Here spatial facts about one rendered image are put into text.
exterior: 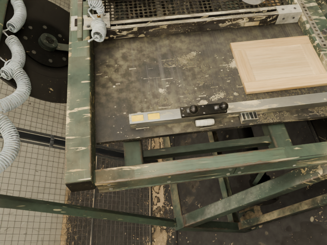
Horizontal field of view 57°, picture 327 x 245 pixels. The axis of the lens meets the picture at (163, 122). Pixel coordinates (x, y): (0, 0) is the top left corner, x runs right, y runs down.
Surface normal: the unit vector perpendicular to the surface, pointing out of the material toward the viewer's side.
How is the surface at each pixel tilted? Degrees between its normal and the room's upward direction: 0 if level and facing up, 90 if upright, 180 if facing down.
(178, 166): 50
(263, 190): 0
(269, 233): 0
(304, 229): 0
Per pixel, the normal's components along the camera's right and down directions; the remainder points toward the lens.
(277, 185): -0.76, -0.24
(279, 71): 0.00, -0.51
